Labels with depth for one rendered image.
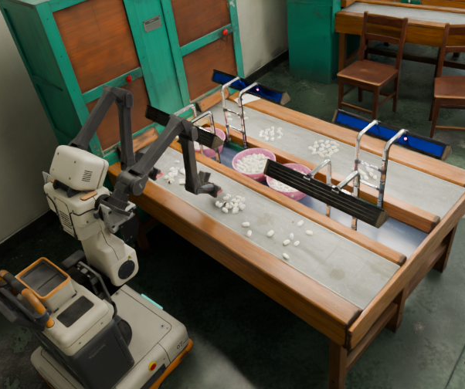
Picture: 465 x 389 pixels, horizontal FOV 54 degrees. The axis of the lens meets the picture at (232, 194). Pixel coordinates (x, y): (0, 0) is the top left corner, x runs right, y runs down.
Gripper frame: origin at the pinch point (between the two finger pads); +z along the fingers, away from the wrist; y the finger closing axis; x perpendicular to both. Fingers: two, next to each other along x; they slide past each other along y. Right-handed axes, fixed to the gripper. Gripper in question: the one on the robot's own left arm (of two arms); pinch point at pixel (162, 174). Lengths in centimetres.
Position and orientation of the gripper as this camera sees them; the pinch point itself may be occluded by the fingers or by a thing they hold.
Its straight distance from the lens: 262.9
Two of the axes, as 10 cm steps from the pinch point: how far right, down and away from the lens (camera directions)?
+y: -7.1, -3.8, 5.9
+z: 6.0, 1.0, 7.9
